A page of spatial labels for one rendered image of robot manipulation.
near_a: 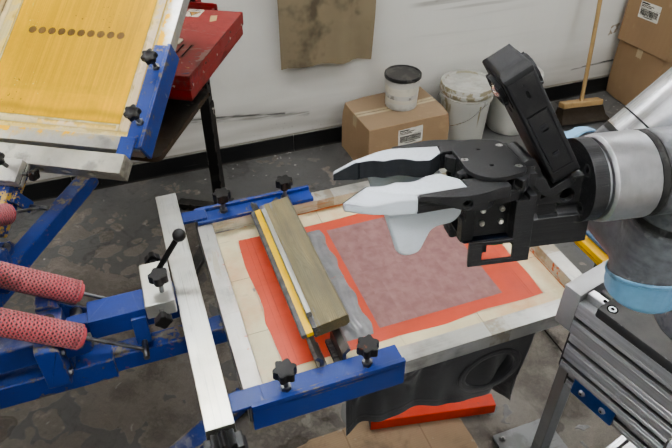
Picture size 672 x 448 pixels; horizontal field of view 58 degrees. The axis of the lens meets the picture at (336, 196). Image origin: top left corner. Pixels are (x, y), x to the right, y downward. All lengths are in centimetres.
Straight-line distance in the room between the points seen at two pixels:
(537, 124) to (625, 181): 9
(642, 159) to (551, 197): 7
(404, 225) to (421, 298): 92
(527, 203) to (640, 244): 16
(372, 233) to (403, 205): 109
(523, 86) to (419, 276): 101
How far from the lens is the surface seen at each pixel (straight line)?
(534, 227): 54
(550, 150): 50
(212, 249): 147
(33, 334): 124
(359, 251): 149
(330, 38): 332
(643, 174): 54
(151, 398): 247
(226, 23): 239
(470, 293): 142
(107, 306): 133
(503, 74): 46
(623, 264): 65
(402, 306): 137
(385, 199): 45
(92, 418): 249
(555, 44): 419
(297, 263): 131
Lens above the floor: 195
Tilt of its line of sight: 37 degrees down
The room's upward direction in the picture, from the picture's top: straight up
